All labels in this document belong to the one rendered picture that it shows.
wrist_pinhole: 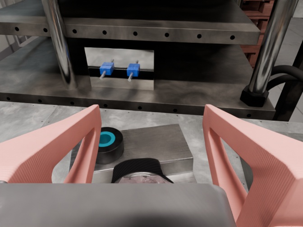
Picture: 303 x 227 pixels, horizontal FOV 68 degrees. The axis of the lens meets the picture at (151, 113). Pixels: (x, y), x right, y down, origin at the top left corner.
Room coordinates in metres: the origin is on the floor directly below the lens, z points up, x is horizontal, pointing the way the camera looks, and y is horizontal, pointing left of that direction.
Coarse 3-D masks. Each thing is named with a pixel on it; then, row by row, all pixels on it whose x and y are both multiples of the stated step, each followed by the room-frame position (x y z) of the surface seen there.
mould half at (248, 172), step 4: (280, 132) 0.46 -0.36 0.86; (284, 132) 0.46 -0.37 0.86; (288, 132) 0.46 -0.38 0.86; (288, 136) 0.45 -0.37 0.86; (292, 136) 0.45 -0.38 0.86; (296, 136) 0.45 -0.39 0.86; (300, 136) 0.45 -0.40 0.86; (300, 140) 0.43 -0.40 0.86; (244, 164) 0.38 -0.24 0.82; (244, 168) 0.38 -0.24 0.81; (248, 168) 0.36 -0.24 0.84; (244, 172) 0.37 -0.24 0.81; (248, 172) 0.35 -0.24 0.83; (248, 176) 0.34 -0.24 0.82; (252, 176) 0.33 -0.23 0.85; (248, 180) 0.34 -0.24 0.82; (252, 180) 0.32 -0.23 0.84; (248, 184) 0.33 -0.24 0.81; (248, 188) 0.32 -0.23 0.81
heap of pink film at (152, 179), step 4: (140, 176) 0.29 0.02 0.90; (144, 176) 0.29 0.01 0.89; (152, 176) 0.29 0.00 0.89; (156, 176) 0.29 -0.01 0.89; (120, 180) 0.28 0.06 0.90; (124, 180) 0.27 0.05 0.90; (128, 180) 0.28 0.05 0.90; (132, 180) 0.28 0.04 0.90; (136, 180) 0.28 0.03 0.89; (140, 180) 0.28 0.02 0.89; (144, 180) 0.28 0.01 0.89; (148, 180) 0.28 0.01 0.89; (152, 180) 0.28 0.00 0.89; (156, 180) 0.28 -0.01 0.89; (160, 180) 0.28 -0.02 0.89; (164, 180) 0.28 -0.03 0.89
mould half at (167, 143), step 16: (144, 128) 0.42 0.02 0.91; (160, 128) 0.42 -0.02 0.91; (176, 128) 0.42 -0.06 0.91; (80, 144) 0.36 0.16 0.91; (128, 144) 0.36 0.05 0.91; (144, 144) 0.36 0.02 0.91; (160, 144) 0.37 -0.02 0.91; (176, 144) 0.37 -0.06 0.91; (160, 160) 0.32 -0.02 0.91; (176, 160) 0.32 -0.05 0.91; (192, 160) 0.32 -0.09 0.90; (96, 176) 0.29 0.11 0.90; (112, 176) 0.29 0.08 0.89; (176, 176) 0.31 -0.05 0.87; (192, 176) 0.31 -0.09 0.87
